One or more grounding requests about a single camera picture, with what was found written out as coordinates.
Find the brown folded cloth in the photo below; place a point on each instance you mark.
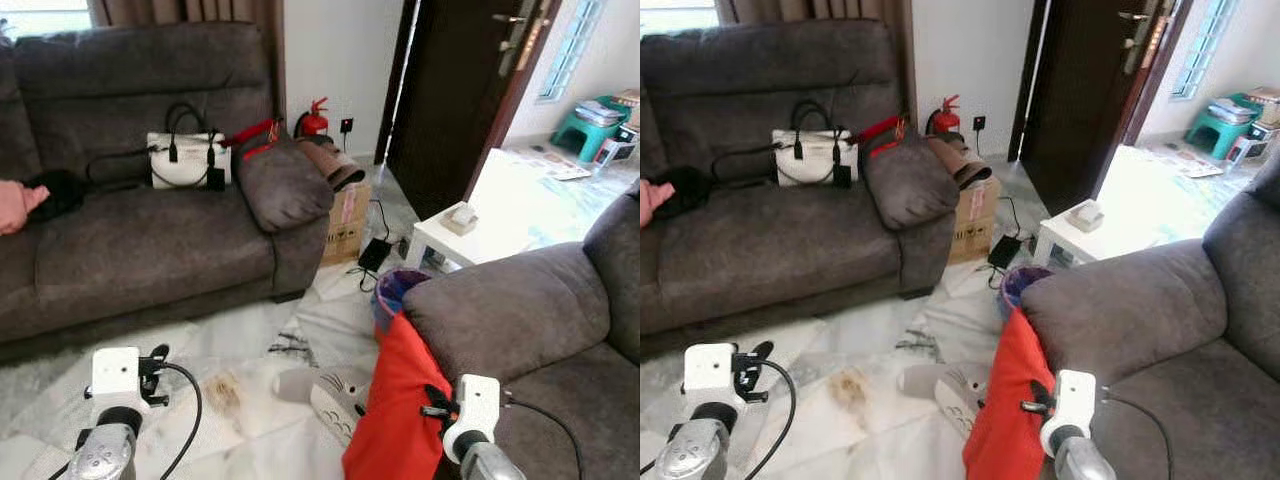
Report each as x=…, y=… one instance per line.
x=335, y=165
x=962, y=162

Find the small brown carton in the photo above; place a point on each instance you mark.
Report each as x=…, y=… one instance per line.
x=628, y=98
x=1265, y=95

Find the black garment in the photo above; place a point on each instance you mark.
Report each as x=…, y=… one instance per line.
x=60, y=195
x=688, y=192

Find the white and black box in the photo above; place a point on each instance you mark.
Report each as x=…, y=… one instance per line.
x=1252, y=146
x=620, y=148

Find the green plastic stool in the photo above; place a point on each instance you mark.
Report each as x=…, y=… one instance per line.
x=1215, y=136
x=585, y=140

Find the louvre glass window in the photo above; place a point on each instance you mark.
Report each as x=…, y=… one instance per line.
x=1206, y=48
x=572, y=50

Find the dark grey long sofa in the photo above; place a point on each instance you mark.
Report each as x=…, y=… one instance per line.
x=780, y=250
x=150, y=250

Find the black power adapter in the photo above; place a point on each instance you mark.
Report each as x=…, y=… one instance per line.
x=1004, y=252
x=374, y=255

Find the pink cloth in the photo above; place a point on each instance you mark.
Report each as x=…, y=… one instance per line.
x=18, y=208
x=655, y=202

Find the white side table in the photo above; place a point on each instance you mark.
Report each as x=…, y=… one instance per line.
x=450, y=248
x=1070, y=245

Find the beige tissue box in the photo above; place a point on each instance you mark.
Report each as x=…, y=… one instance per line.
x=1085, y=215
x=459, y=218

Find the purple basket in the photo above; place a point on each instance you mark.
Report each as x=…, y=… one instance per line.
x=392, y=292
x=1015, y=285

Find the stack of papers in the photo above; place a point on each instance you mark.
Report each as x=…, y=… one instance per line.
x=1232, y=110
x=600, y=113

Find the dark brown wooden door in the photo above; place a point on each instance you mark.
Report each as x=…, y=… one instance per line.
x=450, y=110
x=1080, y=110

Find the printed cardboard box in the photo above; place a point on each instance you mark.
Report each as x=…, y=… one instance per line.
x=975, y=222
x=348, y=225

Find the grey two-seat fabric sofa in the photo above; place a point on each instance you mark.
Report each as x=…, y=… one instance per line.
x=520, y=310
x=1150, y=320

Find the red pillow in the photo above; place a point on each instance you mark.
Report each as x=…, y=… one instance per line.
x=1005, y=435
x=400, y=420

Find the red fire extinguisher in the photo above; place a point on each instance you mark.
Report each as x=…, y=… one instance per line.
x=314, y=122
x=945, y=120

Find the printed paper floor mat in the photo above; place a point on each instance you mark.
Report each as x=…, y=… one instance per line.
x=1188, y=160
x=555, y=165

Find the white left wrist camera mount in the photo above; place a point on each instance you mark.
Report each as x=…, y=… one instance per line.
x=710, y=370
x=115, y=375

